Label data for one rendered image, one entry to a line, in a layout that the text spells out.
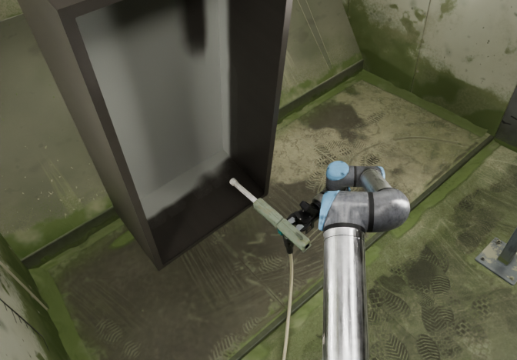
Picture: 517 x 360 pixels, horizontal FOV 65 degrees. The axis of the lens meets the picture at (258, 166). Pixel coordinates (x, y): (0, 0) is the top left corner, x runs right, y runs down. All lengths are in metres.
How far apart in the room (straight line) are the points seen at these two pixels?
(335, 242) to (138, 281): 1.40
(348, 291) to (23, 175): 1.85
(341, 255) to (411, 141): 1.86
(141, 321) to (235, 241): 0.62
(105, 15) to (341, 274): 0.97
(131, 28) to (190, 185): 0.86
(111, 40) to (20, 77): 1.18
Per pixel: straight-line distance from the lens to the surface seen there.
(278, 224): 1.69
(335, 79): 3.23
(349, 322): 1.06
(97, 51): 1.36
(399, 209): 1.20
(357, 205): 1.16
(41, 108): 2.46
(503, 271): 2.42
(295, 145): 2.77
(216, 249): 2.28
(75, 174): 2.47
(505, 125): 3.00
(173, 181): 1.99
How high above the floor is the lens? 1.92
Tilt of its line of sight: 45 degrees down
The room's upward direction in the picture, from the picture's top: 7 degrees counter-clockwise
